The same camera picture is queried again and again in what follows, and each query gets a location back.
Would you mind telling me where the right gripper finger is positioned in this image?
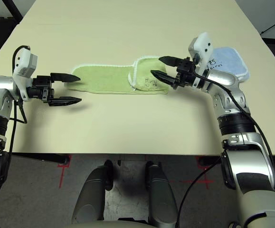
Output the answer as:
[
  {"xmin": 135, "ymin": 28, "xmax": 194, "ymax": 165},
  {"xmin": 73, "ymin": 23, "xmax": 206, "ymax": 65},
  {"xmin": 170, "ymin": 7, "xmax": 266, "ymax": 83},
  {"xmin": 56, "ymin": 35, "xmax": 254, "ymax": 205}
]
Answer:
[
  {"xmin": 158, "ymin": 56, "xmax": 184, "ymax": 67},
  {"xmin": 150, "ymin": 70, "xmax": 177, "ymax": 86}
]

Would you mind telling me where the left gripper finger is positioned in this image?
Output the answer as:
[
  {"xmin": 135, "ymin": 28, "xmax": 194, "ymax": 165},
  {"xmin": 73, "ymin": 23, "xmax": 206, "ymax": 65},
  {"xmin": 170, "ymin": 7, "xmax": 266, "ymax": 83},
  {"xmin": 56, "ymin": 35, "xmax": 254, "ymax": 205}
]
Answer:
[
  {"xmin": 50, "ymin": 72, "xmax": 82, "ymax": 83},
  {"xmin": 48, "ymin": 96, "xmax": 82, "ymax": 108}
]

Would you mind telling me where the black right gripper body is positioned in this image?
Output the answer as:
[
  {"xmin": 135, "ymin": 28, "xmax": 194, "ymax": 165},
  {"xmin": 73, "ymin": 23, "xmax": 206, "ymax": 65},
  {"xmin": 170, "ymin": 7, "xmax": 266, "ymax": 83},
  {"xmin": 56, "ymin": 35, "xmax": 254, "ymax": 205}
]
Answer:
[{"xmin": 171, "ymin": 57, "xmax": 201, "ymax": 90}]

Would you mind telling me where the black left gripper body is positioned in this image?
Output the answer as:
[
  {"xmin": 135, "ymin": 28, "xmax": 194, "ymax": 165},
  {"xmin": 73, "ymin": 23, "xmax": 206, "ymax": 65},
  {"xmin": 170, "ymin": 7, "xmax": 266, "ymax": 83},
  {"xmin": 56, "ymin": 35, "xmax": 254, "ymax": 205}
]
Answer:
[{"xmin": 28, "ymin": 75, "xmax": 55, "ymax": 107}]

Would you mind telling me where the green towel white trim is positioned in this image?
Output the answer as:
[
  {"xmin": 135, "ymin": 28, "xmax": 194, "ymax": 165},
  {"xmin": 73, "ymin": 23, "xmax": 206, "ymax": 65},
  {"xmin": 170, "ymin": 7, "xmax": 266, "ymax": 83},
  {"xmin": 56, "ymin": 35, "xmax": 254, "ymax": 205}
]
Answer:
[{"xmin": 63, "ymin": 55, "xmax": 169, "ymax": 95}]

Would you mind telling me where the light blue folded towel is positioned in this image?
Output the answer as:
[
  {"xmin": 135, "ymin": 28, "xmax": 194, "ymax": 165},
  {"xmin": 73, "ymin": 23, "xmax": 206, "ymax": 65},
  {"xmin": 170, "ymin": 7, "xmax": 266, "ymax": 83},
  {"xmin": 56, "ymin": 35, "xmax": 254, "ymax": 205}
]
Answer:
[{"xmin": 207, "ymin": 46, "xmax": 251, "ymax": 83}]

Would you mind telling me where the black table foot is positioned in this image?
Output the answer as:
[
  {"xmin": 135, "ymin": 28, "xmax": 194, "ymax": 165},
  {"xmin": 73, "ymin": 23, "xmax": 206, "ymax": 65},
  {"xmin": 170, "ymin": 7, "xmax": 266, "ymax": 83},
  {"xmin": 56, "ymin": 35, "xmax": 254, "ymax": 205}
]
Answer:
[
  {"xmin": 12, "ymin": 153, "xmax": 70, "ymax": 166},
  {"xmin": 198, "ymin": 155, "xmax": 223, "ymax": 167}
]

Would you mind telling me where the grey robot right leg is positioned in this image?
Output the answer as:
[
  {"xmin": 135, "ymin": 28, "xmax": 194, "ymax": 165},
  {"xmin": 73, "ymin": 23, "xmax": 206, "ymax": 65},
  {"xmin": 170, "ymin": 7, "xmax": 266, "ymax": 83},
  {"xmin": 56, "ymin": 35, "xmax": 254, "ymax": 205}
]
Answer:
[{"xmin": 145, "ymin": 161, "xmax": 180, "ymax": 226}]

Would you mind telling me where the pale robot waist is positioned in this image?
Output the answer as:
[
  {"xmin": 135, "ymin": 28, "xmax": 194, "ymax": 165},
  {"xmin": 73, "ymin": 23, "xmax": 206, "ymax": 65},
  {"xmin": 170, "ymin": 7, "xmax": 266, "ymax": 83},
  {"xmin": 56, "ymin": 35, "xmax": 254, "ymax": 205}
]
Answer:
[{"xmin": 68, "ymin": 219, "xmax": 152, "ymax": 228}]

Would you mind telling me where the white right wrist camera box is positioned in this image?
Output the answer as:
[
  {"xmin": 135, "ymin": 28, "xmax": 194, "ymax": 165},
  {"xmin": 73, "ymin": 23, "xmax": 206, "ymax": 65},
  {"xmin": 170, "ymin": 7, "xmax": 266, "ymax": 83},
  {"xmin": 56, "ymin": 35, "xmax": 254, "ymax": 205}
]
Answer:
[{"xmin": 188, "ymin": 32, "xmax": 214, "ymax": 88}]

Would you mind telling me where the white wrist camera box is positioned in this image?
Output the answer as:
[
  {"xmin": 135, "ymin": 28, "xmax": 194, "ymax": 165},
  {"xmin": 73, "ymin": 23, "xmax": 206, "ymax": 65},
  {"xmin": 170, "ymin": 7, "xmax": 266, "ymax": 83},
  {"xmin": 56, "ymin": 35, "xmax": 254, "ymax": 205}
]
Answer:
[
  {"xmin": 12, "ymin": 46, "xmax": 38, "ymax": 102},
  {"xmin": 188, "ymin": 32, "xmax": 214, "ymax": 88}
]

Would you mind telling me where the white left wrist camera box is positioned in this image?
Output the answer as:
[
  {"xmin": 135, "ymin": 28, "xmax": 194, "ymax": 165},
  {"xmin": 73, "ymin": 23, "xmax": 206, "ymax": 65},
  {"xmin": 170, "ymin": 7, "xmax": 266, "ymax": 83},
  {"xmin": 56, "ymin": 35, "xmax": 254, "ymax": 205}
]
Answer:
[{"xmin": 12, "ymin": 46, "xmax": 38, "ymax": 102}]

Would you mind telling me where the black metal frame bar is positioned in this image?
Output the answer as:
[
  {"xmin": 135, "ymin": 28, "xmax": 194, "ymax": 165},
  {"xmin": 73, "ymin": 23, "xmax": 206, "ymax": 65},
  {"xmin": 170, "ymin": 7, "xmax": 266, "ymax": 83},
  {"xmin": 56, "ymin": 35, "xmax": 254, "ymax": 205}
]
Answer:
[{"xmin": 3, "ymin": 0, "xmax": 24, "ymax": 24}]

